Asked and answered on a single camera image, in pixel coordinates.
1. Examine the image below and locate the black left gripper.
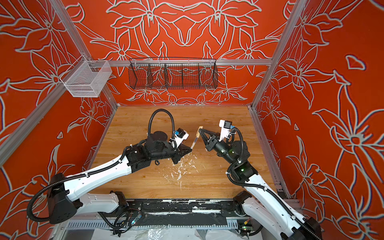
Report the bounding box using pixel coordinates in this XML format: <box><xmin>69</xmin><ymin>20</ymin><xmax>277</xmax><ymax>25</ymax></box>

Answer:
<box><xmin>151</xmin><ymin>141</ymin><xmax>193</xmax><ymax>163</ymax></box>

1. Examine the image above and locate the white cable duct strip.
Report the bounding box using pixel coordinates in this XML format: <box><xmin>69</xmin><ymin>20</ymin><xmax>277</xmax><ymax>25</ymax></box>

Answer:
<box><xmin>65</xmin><ymin>219</ymin><xmax>239</xmax><ymax>231</ymax></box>

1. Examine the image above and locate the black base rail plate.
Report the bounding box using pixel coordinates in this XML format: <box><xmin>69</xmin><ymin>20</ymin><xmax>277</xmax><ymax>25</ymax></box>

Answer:
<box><xmin>127</xmin><ymin>199</ymin><xmax>244</xmax><ymax>217</ymax></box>

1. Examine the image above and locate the beige pen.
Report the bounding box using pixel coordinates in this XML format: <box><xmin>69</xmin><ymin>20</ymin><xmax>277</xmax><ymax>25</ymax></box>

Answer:
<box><xmin>191</xmin><ymin>138</ymin><xmax>198</xmax><ymax>149</ymax></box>

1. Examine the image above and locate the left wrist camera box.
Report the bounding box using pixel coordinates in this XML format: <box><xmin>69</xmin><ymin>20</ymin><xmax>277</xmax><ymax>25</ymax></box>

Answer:
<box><xmin>173</xmin><ymin>128</ymin><xmax>189</xmax><ymax>148</ymax></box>

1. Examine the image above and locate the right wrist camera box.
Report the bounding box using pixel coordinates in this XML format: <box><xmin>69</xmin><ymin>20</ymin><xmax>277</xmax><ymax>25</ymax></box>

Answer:
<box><xmin>219</xmin><ymin>120</ymin><xmax>234</xmax><ymax>142</ymax></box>

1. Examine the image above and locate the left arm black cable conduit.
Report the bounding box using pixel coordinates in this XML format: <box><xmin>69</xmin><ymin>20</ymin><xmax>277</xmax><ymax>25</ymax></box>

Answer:
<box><xmin>26</xmin><ymin>108</ymin><xmax>176</xmax><ymax>223</ymax></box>

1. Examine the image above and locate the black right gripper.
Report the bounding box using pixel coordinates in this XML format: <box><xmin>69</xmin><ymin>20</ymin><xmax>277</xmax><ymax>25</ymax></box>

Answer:
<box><xmin>199</xmin><ymin>129</ymin><xmax>240</xmax><ymax>168</ymax></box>

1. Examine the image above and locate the black wire basket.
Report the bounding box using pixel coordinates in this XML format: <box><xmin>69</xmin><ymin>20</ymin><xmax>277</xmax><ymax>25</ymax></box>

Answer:
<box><xmin>128</xmin><ymin>58</ymin><xmax>219</xmax><ymax>90</ymax></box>

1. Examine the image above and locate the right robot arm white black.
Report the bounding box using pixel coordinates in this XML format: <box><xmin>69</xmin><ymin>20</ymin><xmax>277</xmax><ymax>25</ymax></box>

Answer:
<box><xmin>199</xmin><ymin>128</ymin><xmax>322</xmax><ymax>240</ymax></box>

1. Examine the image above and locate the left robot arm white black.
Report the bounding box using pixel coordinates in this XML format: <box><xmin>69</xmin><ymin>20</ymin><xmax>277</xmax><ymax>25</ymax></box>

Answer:
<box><xmin>47</xmin><ymin>129</ymin><xmax>192</xmax><ymax>225</ymax></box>

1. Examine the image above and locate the beige pen cap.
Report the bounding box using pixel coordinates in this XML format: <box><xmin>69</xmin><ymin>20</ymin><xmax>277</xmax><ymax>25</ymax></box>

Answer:
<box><xmin>196</xmin><ymin>126</ymin><xmax>203</xmax><ymax>138</ymax></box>

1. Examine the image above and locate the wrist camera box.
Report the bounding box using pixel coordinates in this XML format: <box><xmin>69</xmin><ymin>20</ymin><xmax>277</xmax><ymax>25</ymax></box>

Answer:
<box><xmin>173</xmin><ymin>128</ymin><xmax>189</xmax><ymax>148</ymax></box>
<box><xmin>219</xmin><ymin>120</ymin><xmax>234</xmax><ymax>142</ymax></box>

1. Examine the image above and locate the clear mesh bin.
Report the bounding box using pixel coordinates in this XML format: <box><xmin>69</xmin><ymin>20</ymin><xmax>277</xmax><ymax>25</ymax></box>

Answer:
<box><xmin>59</xmin><ymin>55</ymin><xmax>112</xmax><ymax>98</ymax></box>

